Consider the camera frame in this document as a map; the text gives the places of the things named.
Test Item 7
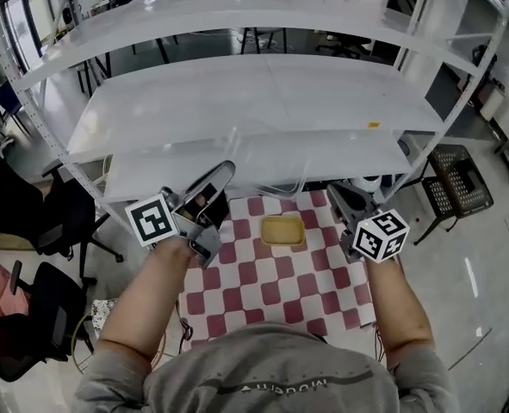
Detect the red white checkered tablecloth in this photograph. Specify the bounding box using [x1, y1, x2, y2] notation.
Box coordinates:
[178, 189, 378, 354]

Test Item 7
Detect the person's right forearm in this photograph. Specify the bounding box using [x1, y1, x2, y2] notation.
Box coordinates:
[363, 256, 436, 372]

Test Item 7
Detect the speckled white bag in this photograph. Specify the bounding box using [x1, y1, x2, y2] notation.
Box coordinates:
[90, 298, 120, 333]

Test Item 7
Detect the yellow cable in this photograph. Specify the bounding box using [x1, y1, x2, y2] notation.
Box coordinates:
[71, 310, 169, 376]

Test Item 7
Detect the black office chair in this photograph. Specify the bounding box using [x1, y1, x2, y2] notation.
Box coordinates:
[0, 151, 124, 283]
[0, 259, 96, 383]

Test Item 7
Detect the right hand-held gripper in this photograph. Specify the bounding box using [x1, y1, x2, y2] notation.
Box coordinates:
[326, 182, 411, 265]

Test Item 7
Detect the yellow rectangular tray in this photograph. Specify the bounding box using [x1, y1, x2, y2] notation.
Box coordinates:
[260, 215, 306, 248]

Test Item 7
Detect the person's grey shirt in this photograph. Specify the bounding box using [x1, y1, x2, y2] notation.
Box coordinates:
[75, 321, 461, 413]

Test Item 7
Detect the clear plastic box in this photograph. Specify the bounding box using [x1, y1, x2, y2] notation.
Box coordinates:
[227, 125, 312, 197]

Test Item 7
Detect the person's left forearm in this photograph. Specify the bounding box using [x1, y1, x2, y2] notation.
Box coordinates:
[94, 234, 195, 380]

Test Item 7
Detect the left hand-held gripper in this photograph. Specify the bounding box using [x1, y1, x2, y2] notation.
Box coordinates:
[124, 160, 237, 270]

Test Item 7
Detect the white round appliance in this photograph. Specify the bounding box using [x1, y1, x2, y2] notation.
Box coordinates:
[348, 174, 384, 197]

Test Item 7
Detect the pink cushion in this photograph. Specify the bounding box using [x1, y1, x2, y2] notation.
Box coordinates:
[0, 263, 31, 318]

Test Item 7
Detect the white metal shelf rack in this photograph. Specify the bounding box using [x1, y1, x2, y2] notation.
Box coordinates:
[0, 0, 509, 243]

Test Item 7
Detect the cardboard box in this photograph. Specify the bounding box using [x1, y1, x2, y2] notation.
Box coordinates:
[479, 87, 507, 120]

